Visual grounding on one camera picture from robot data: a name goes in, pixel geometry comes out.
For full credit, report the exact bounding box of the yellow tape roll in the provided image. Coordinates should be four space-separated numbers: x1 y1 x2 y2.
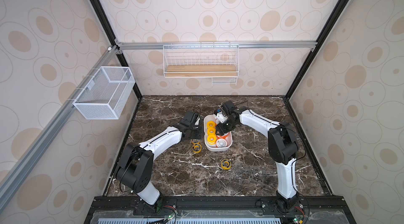
207 127 216 135
207 134 217 146
206 121 216 129

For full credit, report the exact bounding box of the white plastic storage box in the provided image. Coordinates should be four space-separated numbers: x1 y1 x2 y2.
203 114 233 152

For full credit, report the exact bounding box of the orange tape roll mid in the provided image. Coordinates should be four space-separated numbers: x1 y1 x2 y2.
216 138 228 148

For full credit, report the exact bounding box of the orange tape roll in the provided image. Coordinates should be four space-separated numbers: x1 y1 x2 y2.
216 133 231 141

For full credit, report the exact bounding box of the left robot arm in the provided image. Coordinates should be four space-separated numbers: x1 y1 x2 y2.
114 111 203 206

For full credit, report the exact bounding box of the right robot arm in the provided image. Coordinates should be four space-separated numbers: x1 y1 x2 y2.
214 101 299 213

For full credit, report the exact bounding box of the yellow black flat roll lower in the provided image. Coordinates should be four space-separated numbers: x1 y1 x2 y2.
191 144 202 154

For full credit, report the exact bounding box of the yellow black roll lower centre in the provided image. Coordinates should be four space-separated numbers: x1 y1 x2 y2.
221 159 231 170

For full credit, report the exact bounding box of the white mesh basket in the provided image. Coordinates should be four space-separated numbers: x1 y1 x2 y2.
73 66 135 120

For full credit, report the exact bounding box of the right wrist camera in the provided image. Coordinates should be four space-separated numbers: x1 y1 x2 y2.
214 108 228 124

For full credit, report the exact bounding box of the white wire shelf wood board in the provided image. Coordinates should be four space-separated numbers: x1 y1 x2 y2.
163 47 240 84

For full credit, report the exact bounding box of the aluminium rail back wall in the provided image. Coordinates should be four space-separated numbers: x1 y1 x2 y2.
117 41 317 50

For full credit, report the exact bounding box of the aluminium rail wall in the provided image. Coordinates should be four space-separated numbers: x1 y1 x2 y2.
1 45 118 211
117 41 317 50

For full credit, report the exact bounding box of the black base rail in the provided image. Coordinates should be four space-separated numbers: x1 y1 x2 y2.
85 196 355 224

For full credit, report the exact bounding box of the aluminium rail left wall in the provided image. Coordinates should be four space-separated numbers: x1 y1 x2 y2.
1 45 118 211

